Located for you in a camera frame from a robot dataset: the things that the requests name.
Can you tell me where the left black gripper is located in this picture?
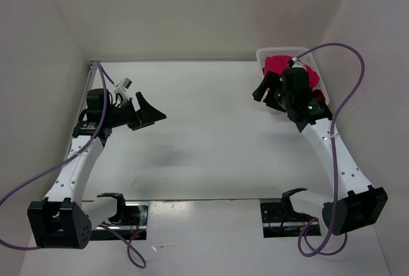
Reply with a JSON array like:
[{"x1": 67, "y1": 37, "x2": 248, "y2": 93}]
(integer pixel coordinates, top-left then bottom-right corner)
[{"x1": 105, "y1": 92, "x2": 166, "y2": 131}]

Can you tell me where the magenta t shirt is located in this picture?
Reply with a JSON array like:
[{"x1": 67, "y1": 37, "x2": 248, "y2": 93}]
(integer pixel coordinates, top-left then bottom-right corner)
[{"x1": 262, "y1": 55, "x2": 320, "y2": 88}]

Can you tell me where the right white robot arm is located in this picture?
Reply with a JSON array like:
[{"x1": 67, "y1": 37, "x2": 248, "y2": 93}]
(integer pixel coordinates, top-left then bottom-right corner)
[{"x1": 252, "y1": 68, "x2": 388, "y2": 236}]

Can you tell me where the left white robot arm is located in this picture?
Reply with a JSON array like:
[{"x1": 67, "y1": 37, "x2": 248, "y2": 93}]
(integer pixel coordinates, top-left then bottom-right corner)
[{"x1": 27, "y1": 88, "x2": 167, "y2": 249}]

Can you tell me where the white plastic basket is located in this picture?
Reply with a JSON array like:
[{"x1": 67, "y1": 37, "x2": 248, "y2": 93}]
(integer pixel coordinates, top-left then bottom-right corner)
[{"x1": 256, "y1": 47, "x2": 330, "y2": 105}]

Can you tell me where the dark red t shirt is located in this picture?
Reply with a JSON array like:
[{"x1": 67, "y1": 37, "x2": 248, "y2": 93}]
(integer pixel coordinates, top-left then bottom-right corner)
[{"x1": 311, "y1": 89, "x2": 326, "y2": 103}]

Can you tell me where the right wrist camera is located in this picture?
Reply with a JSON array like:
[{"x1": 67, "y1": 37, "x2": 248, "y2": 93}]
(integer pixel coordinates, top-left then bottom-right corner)
[{"x1": 288, "y1": 57, "x2": 307, "y2": 70}]

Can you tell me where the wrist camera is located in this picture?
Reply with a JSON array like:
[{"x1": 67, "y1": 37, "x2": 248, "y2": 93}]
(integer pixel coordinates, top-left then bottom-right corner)
[
  {"x1": 288, "y1": 57, "x2": 307, "y2": 70},
  {"x1": 114, "y1": 77, "x2": 132, "y2": 95}
]

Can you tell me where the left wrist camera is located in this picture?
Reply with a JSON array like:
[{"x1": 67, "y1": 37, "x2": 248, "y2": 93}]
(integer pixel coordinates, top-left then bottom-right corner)
[{"x1": 114, "y1": 77, "x2": 132, "y2": 95}]

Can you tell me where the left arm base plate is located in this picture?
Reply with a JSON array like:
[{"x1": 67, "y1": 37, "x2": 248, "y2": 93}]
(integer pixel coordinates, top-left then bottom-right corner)
[{"x1": 102, "y1": 201, "x2": 149, "y2": 240}]

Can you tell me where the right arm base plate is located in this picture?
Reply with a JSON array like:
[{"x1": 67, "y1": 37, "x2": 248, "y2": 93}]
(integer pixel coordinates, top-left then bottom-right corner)
[{"x1": 260, "y1": 199, "x2": 312, "y2": 238}]

